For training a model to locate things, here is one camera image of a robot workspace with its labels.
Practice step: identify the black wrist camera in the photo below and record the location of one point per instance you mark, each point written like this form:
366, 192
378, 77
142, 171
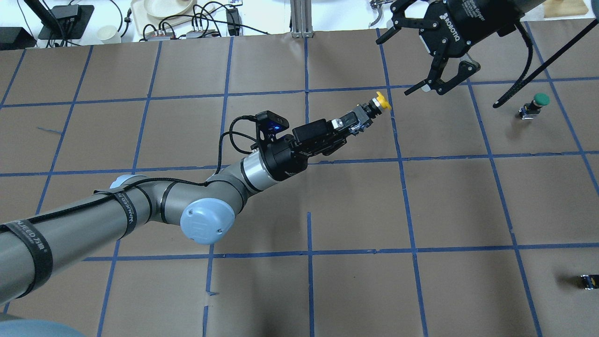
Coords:
268, 125

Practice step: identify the green push button switch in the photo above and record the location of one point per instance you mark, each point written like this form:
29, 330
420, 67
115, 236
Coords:
532, 109

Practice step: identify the small black switch block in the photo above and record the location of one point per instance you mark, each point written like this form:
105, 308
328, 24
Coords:
589, 281

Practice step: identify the black power adapter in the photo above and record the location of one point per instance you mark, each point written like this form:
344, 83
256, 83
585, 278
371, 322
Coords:
233, 21

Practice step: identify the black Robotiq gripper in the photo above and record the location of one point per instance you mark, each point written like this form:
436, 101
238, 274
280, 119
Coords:
461, 25

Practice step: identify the aluminium frame post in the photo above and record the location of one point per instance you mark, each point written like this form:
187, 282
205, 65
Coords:
301, 19

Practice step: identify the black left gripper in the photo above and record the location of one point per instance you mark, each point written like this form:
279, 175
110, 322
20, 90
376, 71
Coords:
282, 162

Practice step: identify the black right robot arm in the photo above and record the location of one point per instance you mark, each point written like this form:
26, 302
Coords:
529, 4

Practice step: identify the yellow push button switch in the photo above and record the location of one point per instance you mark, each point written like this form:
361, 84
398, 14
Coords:
362, 116

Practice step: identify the white paper cup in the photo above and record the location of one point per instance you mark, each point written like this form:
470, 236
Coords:
109, 34

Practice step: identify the black box device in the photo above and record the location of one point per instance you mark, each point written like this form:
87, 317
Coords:
13, 38

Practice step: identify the beige tray with plate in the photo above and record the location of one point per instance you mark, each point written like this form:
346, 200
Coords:
151, 12

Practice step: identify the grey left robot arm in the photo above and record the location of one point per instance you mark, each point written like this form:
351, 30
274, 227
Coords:
33, 249

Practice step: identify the black monitor stand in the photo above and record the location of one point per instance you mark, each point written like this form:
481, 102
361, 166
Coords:
61, 22

